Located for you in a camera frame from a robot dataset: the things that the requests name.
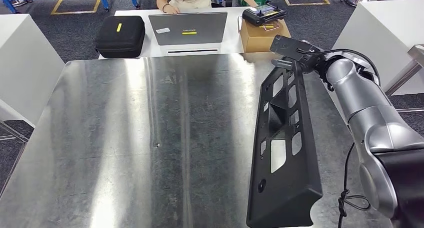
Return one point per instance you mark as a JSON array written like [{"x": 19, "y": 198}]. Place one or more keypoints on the brown cardboard box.
[{"x": 258, "y": 40}]

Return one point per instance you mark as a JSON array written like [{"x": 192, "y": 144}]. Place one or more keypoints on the stainless steel table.
[
  {"x": 13, "y": 133},
  {"x": 417, "y": 52}
]

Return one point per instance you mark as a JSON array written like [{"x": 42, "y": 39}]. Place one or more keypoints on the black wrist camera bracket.
[{"x": 288, "y": 47}]

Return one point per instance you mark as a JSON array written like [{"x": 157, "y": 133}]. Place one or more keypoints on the person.
[{"x": 192, "y": 0}]

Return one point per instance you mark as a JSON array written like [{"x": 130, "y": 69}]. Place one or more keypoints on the stainless steel workbench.
[{"x": 132, "y": 137}]

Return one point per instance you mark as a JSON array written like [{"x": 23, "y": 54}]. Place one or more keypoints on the long black plastic panel part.
[{"x": 298, "y": 186}]

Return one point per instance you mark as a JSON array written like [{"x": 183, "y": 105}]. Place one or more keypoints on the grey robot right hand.
[{"x": 281, "y": 63}]

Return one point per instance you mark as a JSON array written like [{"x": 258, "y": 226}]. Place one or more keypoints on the white cabinet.
[
  {"x": 381, "y": 27},
  {"x": 26, "y": 63}
]

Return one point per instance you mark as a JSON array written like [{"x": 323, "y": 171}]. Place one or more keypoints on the person's right hand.
[{"x": 173, "y": 10}]

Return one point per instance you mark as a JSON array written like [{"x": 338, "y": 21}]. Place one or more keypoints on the grey laptop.
[{"x": 188, "y": 29}]

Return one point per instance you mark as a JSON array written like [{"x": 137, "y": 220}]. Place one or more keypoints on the green plastic crate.
[{"x": 256, "y": 0}]

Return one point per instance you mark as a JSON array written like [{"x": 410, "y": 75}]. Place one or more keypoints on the person's right forearm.
[{"x": 161, "y": 2}]

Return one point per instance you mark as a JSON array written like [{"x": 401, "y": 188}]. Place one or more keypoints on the black handheld controller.
[{"x": 261, "y": 15}]

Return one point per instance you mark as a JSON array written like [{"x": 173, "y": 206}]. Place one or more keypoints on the black zip case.
[{"x": 121, "y": 37}]

